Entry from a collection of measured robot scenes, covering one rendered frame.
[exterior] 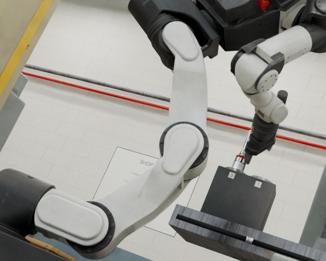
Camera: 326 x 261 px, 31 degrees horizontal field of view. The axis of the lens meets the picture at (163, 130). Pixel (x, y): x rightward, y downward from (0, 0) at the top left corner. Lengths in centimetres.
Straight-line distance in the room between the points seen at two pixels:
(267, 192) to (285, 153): 477
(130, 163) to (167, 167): 573
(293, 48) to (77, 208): 76
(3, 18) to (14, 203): 137
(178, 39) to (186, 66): 9
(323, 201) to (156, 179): 110
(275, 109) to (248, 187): 38
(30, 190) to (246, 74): 69
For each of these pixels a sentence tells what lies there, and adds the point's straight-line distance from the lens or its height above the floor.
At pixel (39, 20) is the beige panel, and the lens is 309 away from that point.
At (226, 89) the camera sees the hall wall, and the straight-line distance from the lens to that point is 743.
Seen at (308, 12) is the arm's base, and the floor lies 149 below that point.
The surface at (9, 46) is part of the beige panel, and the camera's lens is 296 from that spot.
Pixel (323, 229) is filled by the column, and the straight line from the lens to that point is 255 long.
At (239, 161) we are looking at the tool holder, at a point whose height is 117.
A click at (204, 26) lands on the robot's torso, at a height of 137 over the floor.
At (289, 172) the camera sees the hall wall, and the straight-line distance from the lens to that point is 681.
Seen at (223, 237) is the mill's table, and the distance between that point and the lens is 209.
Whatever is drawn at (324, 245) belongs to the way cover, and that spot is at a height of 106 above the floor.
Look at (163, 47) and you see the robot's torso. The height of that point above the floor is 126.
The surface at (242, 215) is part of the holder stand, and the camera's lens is 213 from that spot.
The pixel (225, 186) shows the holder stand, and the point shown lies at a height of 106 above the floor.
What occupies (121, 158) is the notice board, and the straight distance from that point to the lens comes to 745.
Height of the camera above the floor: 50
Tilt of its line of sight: 18 degrees up
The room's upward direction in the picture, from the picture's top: 24 degrees clockwise
